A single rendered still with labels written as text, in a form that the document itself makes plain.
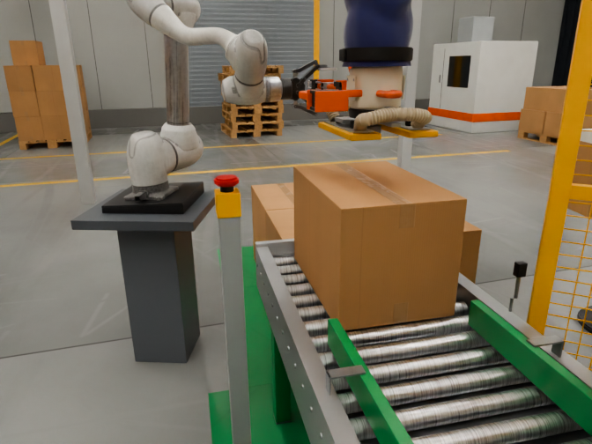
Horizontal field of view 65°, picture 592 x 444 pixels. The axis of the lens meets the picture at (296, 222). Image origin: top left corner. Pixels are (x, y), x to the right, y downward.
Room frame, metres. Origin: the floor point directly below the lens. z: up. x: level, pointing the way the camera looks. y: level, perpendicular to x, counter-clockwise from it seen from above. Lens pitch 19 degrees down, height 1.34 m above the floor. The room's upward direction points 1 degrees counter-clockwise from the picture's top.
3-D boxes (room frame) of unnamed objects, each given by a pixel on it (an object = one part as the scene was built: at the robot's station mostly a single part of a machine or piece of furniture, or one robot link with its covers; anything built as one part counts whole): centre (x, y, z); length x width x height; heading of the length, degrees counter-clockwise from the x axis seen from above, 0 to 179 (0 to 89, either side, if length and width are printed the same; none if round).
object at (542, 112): (8.21, -4.74, 0.45); 1.21 x 1.02 x 0.90; 16
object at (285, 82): (1.79, 0.01, 1.25); 0.09 x 0.07 x 0.08; 104
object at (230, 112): (9.65, 0.89, 0.65); 1.29 x 1.10 x 1.30; 16
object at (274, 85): (1.77, 0.08, 1.25); 0.09 x 0.06 x 0.09; 14
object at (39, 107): (8.54, 4.31, 0.87); 1.20 x 1.01 x 1.74; 16
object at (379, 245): (1.60, -0.25, 0.75); 0.60 x 0.40 x 0.40; 13
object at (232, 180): (1.28, 0.19, 1.02); 0.07 x 0.07 x 0.04
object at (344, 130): (1.57, -0.17, 1.14); 0.34 x 0.10 x 0.05; 14
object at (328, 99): (1.23, -0.08, 1.25); 0.09 x 0.08 x 0.05; 104
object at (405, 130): (1.61, -0.36, 1.14); 0.34 x 0.10 x 0.05; 14
